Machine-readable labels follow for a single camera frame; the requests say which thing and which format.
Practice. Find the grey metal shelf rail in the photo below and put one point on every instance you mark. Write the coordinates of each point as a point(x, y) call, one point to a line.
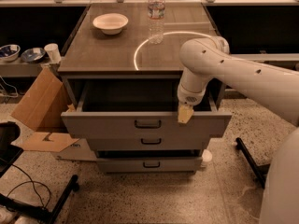
point(19, 68)

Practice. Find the grey bottom drawer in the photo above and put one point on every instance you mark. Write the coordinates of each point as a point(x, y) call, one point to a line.
point(128, 165)

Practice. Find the grey drawer cabinet wooden top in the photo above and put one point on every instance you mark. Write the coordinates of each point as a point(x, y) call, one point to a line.
point(94, 56)

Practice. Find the white cabinet caster wheel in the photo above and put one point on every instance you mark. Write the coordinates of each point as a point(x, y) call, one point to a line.
point(206, 158)

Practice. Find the black stand leg right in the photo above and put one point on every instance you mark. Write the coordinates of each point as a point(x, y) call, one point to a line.
point(260, 171)

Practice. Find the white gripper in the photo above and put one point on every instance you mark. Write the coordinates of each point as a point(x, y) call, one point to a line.
point(189, 97)

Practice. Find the grey top drawer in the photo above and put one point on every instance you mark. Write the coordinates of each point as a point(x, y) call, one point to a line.
point(127, 109)

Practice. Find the black stand leg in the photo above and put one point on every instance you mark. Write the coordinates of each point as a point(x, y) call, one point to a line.
point(260, 171)
point(41, 213)

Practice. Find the grey middle drawer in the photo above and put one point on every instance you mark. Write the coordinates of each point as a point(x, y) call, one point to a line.
point(136, 144)

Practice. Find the white blue patterned bowl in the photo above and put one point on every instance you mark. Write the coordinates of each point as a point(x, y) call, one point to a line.
point(9, 53)

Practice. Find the black stand leg left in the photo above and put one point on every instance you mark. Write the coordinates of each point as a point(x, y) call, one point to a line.
point(41, 213)

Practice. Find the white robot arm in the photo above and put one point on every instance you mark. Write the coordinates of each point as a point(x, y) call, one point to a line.
point(275, 88)

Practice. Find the grey drawer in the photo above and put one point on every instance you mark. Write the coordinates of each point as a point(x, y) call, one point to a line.
point(136, 144)
point(127, 109)
point(128, 165)

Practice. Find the black chair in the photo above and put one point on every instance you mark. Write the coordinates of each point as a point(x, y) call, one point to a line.
point(9, 132)

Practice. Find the white paper cup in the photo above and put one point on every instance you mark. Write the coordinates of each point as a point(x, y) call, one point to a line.
point(53, 52)

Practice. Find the brown cardboard box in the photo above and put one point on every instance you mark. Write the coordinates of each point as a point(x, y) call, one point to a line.
point(40, 110)

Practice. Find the clear plastic water bottle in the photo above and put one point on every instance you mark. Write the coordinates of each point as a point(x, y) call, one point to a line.
point(156, 9)

